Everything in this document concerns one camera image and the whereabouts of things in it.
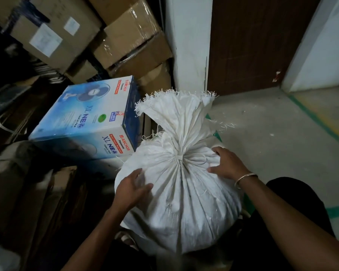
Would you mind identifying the person's right hand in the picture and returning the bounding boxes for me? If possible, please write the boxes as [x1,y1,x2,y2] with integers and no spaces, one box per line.
[207,146,251,181]

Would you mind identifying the person's left hand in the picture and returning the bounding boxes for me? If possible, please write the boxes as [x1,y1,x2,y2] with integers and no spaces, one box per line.
[112,168,154,212]

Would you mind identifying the open-flap cardboard box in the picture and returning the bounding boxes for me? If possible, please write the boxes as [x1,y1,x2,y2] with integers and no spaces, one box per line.
[86,0,148,25]

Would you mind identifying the small brown cardboard box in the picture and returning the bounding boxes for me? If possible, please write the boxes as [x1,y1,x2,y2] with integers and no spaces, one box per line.
[64,59,99,84]

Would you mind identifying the brown wooden door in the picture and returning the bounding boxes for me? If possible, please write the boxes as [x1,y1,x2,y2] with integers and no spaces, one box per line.
[207,0,323,97]

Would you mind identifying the silver wrist bangle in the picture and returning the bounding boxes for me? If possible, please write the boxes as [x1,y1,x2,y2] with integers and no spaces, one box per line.
[234,173,258,190]

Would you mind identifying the person's left forearm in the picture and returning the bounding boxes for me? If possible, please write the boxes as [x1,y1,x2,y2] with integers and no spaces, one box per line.
[61,204,130,271]

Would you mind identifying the white tie string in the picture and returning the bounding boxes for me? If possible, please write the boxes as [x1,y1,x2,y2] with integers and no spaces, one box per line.
[175,152,209,168]

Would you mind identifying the person's right forearm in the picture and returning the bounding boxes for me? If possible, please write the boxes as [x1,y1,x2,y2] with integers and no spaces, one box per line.
[236,175,339,271]

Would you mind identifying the person's black trousers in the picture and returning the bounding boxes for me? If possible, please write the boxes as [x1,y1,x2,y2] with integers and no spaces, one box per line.
[237,177,337,271]

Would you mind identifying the large labelled cardboard box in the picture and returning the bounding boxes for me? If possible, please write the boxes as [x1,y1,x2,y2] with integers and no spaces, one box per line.
[0,0,103,74]

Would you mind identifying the white woven sack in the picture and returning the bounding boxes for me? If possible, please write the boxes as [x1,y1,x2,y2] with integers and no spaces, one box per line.
[114,89,243,255]

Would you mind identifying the white plastic strap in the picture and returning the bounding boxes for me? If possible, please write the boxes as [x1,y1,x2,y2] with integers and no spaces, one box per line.
[0,115,27,136]

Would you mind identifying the tape-wrapped cardboard box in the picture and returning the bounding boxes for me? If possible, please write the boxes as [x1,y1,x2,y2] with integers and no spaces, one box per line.
[93,0,163,70]

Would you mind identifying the flattened brown cardboard sheets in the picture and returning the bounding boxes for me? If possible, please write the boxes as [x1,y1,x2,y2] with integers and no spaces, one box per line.
[0,140,118,271]

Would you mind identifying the blue table fan box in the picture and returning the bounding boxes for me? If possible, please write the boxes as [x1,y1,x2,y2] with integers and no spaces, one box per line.
[28,75,143,161]

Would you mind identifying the crumpled brown cardboard box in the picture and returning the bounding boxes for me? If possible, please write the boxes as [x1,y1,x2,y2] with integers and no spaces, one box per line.
[136,63,173,97]

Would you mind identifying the plain brown cardboard box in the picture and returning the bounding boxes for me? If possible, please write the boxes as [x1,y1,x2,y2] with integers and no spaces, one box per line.
[107,31,173,80]

